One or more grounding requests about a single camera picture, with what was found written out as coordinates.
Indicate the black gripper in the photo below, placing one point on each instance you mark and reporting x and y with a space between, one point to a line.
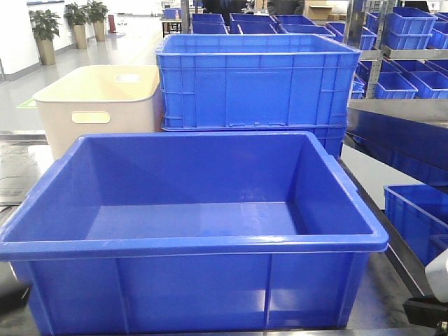
427 311

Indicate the blue bin lower right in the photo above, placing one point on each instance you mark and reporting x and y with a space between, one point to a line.
419 213

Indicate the large blue bin front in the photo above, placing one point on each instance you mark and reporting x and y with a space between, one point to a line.
192 231

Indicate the large blue ribbed crate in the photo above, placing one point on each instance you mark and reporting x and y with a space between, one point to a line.
223 81

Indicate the cardboard box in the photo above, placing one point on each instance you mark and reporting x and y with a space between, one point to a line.
318 11

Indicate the beige plastic basket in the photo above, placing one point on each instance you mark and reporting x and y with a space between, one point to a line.
100 99

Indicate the potted plant right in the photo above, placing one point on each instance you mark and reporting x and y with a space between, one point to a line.
97 13

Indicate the potted plant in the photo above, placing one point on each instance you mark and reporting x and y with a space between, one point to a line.
76 18
97 13
45 27

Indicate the potted plant middle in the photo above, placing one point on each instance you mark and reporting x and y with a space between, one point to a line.
76 18

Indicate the potted plant left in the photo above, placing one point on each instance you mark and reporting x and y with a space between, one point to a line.
45 27

